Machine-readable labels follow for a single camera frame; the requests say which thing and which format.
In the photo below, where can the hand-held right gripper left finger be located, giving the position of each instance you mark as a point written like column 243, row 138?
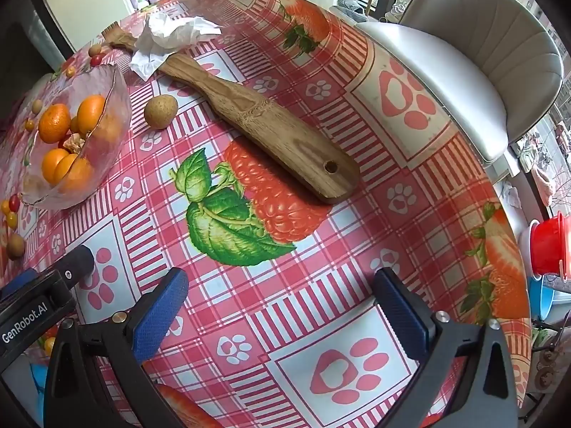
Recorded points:
column 160, row 312

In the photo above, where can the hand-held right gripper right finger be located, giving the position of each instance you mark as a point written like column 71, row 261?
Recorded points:
column 401, row 316

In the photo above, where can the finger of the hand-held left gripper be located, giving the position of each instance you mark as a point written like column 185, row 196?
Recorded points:
column 15, row 283
column 76, row 262

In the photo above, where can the brown-green tomato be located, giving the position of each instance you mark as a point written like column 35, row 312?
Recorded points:
column 160, row 111

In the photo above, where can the yellow cherry tomato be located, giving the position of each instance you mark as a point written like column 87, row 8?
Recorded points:
column 4, row 207
column 11, row 219

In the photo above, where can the orange mandarin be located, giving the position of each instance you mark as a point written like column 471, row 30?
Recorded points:
column 51, row 165
column 76, row 176
column 110, row 128
column 54, row 122
column 91, row 113

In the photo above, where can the red checkered printed tablecloth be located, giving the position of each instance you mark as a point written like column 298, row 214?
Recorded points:
column 312, row 276

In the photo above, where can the blue plastic basin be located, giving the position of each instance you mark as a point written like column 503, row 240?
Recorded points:
column 542, row 298

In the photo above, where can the small tan longan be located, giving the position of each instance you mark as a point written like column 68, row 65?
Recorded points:
column 37, row 106

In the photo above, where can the red plastic bucket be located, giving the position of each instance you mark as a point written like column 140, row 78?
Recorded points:
column 551, row 245

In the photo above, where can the clear glass bowl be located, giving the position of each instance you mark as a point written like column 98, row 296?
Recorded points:
column 113, row 93

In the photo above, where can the long wooden board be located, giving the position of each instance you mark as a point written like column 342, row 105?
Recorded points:
column 267, row 129

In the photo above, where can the crumpled white tissue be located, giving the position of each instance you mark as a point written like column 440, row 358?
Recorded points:
column 169, row 35

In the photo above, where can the grey upholstered chair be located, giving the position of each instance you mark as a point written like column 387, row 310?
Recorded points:
column 490, row 53

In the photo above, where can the grey slipper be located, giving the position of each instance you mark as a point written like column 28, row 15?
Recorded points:
column 352, row 8

